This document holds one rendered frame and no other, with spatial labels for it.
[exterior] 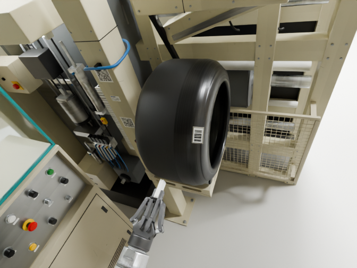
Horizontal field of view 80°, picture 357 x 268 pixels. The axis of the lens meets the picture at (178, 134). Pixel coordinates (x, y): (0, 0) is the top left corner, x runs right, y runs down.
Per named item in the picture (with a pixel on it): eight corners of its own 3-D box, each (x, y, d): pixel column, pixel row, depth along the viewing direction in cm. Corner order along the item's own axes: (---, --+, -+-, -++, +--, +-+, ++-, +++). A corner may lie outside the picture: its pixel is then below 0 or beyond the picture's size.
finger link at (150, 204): (145, 231, 73) (142, 229, 74) (156, 199, 79) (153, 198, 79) (141, 228, 70) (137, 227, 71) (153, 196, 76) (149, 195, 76)
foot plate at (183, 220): (160, 217, 201) (159, 217, 199) (170, 192, 216) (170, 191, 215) (186, 226, 190) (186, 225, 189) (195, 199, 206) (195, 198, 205)
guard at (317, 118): (188, 161, 201) (171, 105, 150) (188, 160, 202) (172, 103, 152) (295, 183, 167) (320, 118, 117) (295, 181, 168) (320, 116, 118)
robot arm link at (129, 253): (110, 262, 64) (119, 241, 67) (124, 264, 72) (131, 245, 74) (136, 274, 61) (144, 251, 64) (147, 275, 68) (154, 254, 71)
